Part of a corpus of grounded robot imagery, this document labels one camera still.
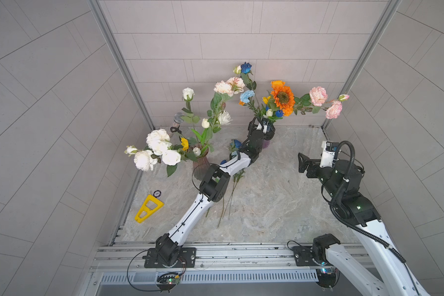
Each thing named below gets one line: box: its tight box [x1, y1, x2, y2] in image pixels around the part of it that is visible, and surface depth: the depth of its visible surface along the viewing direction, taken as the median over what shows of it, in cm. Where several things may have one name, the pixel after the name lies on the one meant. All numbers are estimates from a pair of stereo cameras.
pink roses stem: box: [294, 86, 350, 120], surface depth 71 cm
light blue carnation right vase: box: [239, 90, 255, 104], surface depth 86 cm
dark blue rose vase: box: [240, 61, 257, 91], surface depth 84 cm
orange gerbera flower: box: [270, 80, 296, 117], surface depth 75 cm
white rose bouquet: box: [123, 128, 183, 177], surface depth 56 cm
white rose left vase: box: [218, 109, 234, 126], surface depth 75 cm
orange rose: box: [270, 80, 286, 90], surface depth 90 cm
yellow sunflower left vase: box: [180, 136, 190, 152], surface depth 79 cm
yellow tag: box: [134, 194, 165, 224], surface depth 84 cm
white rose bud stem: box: [181, 86, 201, 127], surface depth 80 cm
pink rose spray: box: [207, 65, 246, 123], surface depth 72 cm
